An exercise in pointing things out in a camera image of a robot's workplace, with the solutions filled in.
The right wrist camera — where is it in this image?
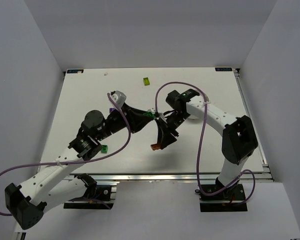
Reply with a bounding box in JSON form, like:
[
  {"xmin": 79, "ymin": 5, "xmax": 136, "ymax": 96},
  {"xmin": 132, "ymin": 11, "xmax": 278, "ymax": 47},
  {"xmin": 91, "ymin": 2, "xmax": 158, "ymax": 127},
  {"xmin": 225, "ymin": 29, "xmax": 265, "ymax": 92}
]
[{"xmin": 147, "ymin": 108, "xmax": 166, "ymax": 121}]

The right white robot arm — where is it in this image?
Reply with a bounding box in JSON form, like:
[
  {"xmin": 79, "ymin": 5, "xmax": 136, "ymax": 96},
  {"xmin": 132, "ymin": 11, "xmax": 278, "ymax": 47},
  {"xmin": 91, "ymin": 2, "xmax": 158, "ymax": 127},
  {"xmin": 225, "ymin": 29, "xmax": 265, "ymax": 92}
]
[{"xmin": 151, "ymin": 89, "xmax": 258, "ymax": 198}]

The blue label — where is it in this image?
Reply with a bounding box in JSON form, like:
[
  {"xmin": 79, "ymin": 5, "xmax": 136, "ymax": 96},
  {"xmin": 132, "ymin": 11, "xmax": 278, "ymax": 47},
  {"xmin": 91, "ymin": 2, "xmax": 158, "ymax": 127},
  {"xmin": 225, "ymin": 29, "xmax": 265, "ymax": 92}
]
[
  {"xmin": 214, "ymin": 67, "xmax": 233, "ymax": 72},
  {"xmin": 66, "ymin": 69, "xmax": 84, "ymax": 74}
]

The orange lego brick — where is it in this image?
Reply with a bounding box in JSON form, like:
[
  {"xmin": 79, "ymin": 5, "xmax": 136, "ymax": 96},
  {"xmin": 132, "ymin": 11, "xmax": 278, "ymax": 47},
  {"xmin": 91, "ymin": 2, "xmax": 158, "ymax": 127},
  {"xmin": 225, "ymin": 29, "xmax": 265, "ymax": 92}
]
[{"xmin": 150, "ymin": 143, "xmax": 161, "ymax": 151}]

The blue label right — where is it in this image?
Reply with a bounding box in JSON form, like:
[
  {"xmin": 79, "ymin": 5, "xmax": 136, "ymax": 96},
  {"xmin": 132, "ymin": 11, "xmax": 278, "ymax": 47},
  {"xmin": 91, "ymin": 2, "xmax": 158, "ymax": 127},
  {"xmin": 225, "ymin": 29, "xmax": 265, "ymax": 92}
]
[{"xmin": 214, "ymin": 67, "xmax": 233, "ymax": 72}]

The yellow-green lego brick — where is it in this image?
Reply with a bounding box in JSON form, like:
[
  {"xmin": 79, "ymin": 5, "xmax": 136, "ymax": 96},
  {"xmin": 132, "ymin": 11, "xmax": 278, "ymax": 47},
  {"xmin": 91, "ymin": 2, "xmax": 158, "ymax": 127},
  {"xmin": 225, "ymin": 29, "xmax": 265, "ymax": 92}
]
[{"xmin": 143, "ymin": 77, "xmax": 150, "ymax": 86}]

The white divided round container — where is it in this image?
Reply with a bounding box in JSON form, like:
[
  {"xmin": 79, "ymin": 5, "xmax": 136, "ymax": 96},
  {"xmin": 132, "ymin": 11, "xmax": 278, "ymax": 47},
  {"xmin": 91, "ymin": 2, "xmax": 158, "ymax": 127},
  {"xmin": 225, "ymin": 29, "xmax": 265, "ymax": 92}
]
[{"xmin": 186, "ymin": 115, "xmax": 202, "ymax": 124}]

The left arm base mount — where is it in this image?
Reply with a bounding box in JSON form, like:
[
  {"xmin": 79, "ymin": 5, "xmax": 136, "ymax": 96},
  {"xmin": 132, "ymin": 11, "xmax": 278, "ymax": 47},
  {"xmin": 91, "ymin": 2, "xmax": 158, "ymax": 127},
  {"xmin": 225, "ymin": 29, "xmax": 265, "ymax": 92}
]
[{"xmin": 63, "ymin": 184, "xmax": 117, "ymax": 210}]

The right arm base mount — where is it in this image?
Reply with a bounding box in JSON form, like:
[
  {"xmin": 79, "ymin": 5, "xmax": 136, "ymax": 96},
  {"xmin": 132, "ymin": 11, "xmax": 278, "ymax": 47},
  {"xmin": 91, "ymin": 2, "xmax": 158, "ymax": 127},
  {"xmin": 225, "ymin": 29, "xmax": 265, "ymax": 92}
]
[{"xmin": 194, "ymin": 184, "xmax": 248, "ymax": 213}]

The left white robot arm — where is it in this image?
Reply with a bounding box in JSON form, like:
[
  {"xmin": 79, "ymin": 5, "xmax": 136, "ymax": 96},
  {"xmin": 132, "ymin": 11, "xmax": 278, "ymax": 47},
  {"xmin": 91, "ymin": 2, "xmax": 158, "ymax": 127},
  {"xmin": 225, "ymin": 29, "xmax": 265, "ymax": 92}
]
[{"xmin": 4, "ymin": 104, "xmax": 157, "ymax": 230}]

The green lego brick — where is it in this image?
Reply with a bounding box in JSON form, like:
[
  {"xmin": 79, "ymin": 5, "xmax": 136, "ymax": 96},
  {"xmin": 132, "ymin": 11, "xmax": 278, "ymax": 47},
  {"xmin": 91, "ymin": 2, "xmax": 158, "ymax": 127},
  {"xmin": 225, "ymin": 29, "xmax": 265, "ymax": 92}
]
[
  {"xmin": 144, "ymin": 112, "xmax": 155, "ymax": 118},
  {"xmin": 100, "ymin": 145, "xmax": 109, "ymax": 154}
]

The blue label left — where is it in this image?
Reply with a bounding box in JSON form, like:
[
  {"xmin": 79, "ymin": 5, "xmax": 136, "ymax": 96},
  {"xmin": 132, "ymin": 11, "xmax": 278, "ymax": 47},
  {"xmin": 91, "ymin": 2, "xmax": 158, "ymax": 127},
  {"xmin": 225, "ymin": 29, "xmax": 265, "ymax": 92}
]
[{"xmin": 66, "ymin": 69, "xmax": 84, "ymax": 74}]

